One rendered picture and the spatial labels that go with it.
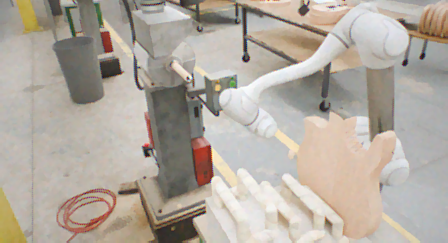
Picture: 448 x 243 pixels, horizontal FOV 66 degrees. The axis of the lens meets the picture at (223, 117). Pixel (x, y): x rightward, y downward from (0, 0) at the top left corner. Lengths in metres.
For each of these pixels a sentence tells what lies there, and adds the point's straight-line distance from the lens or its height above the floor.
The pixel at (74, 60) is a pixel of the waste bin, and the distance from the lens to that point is 4.36.
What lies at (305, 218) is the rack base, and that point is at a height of 1.02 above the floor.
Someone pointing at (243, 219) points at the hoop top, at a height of 1.21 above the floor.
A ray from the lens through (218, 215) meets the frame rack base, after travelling 1.05.
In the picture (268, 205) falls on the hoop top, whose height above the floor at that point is 1.21.
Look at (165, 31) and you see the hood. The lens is 1.40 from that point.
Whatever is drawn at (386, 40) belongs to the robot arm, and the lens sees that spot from 1.32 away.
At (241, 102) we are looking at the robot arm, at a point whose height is 1.22.
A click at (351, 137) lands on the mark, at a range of 1.04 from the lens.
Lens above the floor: 1.85
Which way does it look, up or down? 29 degrees down
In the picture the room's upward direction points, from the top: 4 degrees counter-clockwise
